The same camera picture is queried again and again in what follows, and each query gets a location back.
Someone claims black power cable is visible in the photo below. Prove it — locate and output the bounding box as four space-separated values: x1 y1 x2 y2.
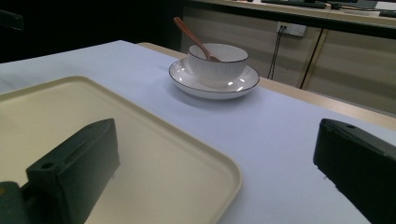
267 25 288 81

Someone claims black keyboard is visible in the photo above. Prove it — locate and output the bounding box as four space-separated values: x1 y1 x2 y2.
261 0 328 9

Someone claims white plate with dark rim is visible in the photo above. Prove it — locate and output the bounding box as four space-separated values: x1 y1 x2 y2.
168 58 261 101

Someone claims white tablecloth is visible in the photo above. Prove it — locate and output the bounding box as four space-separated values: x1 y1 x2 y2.
0 39 396 224

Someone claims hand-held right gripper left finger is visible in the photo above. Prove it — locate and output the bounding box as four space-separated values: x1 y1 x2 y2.
25 118 121 224

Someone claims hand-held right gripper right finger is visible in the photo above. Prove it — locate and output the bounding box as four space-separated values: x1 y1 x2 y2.
313 118 396 224

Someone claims beige cabinet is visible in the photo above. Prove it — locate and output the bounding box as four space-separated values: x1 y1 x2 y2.
180 0 396 115

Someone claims cream plastic tray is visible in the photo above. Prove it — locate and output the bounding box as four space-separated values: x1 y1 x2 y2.
0 76 243 224

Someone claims white ribbed bowl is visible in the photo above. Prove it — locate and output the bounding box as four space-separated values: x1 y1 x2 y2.
187 43 249 89

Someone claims brown wooden spoon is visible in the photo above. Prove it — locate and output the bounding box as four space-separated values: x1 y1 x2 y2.
173 16 222 63

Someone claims white wall power socket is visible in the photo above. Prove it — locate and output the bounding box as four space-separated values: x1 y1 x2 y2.
276 21 307 38

